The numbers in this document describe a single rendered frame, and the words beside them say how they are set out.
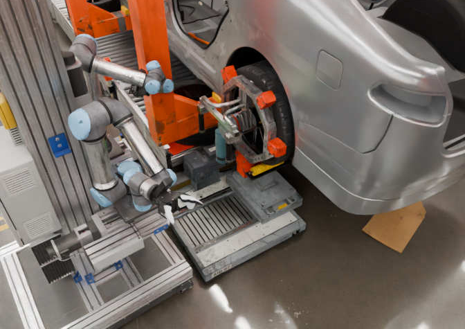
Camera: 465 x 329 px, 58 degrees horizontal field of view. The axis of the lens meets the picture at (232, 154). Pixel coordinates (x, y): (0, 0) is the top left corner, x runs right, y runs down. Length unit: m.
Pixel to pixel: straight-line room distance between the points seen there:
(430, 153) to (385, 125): 0.26
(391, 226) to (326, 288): 0.75
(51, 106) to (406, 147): 1.53
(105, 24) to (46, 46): 2.83
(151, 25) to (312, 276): 1.88
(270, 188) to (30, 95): 1.83
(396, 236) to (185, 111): 1.76
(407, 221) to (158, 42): 2.19
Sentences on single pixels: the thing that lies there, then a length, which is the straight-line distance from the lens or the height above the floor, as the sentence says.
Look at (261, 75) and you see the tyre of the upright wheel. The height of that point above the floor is 1.18.
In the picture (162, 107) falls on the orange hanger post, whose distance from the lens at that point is 2.86.
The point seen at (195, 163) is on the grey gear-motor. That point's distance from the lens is 3.04.
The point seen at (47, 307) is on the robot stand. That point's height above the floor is 0.21.
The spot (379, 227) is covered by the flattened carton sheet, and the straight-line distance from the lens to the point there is 3.32.
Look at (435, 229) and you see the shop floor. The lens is 3.47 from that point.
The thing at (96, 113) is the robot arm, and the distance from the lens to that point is 1.80.
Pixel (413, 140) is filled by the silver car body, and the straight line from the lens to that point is 1.94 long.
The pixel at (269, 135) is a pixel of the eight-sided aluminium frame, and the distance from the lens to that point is 2.46.
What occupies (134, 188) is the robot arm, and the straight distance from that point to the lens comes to 1.76.
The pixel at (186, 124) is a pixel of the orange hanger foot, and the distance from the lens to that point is 3.03.
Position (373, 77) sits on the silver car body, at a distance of 1.84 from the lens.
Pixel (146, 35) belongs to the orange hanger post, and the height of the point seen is 1.36.
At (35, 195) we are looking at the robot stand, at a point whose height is 1.04.
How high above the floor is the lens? 2.44
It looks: 41 degrees down
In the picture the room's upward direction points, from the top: straight up
